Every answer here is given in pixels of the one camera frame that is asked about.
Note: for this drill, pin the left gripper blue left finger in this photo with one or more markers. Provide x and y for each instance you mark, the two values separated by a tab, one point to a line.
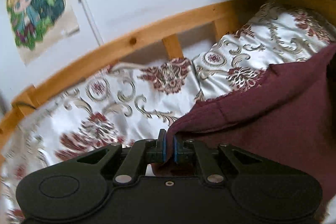
161	146

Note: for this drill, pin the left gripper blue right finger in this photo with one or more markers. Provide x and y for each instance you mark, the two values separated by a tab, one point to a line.
179	150

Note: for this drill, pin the maroon garment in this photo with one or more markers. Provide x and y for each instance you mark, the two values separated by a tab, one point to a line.
287	117

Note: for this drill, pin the white floral bedspread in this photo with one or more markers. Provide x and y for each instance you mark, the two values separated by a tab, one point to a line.
128	102

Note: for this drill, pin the blond cartoon character poster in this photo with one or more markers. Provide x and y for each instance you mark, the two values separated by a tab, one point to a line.
39	24

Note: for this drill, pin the wooden bed frame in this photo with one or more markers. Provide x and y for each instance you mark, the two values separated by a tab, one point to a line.
225	17

